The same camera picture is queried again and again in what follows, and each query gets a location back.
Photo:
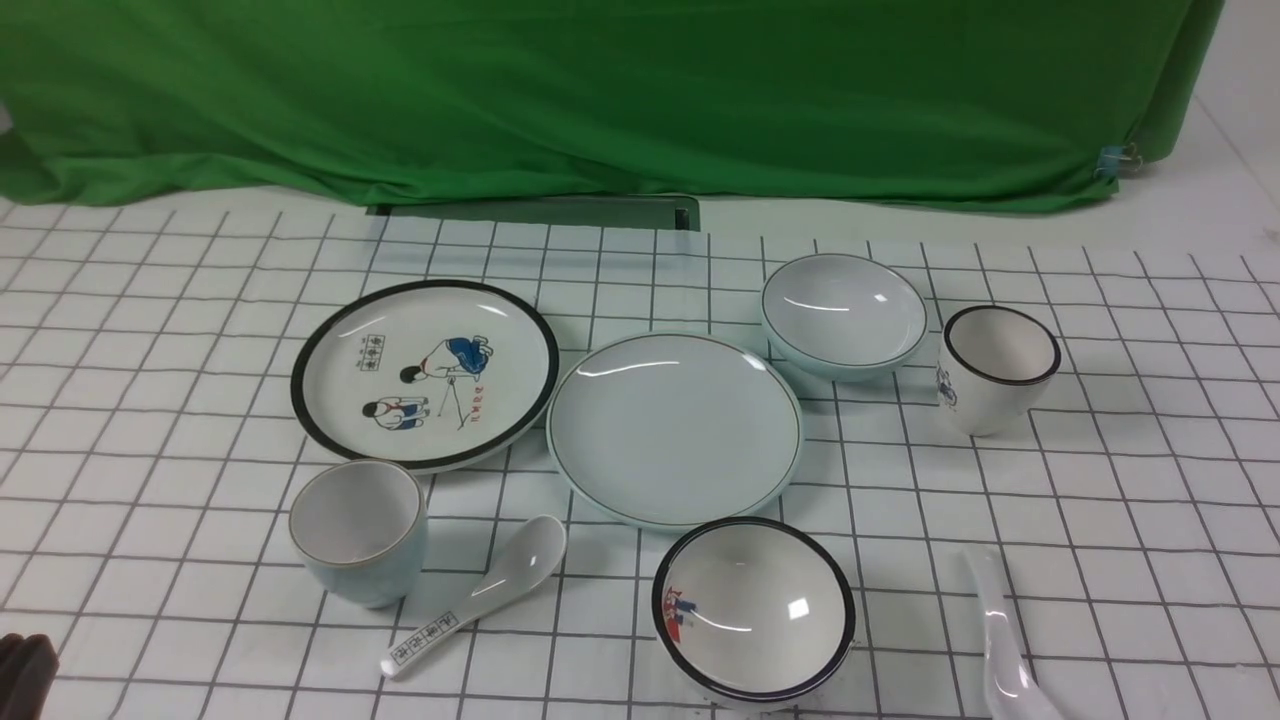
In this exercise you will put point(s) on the green backdrop cloth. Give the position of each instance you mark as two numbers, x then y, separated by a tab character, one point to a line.
987	106

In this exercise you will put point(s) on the pale blue shallow bowl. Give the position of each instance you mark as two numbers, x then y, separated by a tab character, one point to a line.
842	318

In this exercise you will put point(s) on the white spoon with printed handle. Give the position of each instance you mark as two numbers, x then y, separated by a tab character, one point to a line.
529	558

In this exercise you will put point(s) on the plain white ceramic spoon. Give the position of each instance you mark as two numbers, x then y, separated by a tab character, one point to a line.
1009	689

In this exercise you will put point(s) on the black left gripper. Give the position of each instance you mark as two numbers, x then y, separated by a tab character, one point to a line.
29	664

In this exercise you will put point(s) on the white plate with cartoon print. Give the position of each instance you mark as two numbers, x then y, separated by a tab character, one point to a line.
433	375

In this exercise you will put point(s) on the grey metal floor bracket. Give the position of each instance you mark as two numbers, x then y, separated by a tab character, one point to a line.
650	212

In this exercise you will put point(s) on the pale blue plain plate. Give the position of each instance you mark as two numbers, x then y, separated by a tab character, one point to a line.
667	431

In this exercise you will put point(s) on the white cup with black rim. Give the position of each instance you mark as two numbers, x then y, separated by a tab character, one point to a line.
995	364

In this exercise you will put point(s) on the pale blue cup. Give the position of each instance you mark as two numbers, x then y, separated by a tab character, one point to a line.
360	529

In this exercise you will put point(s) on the blue binder clip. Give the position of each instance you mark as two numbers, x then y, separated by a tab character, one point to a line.
1118	161

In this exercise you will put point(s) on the white bowl with black rim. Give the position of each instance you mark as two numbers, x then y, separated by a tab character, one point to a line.
752	613

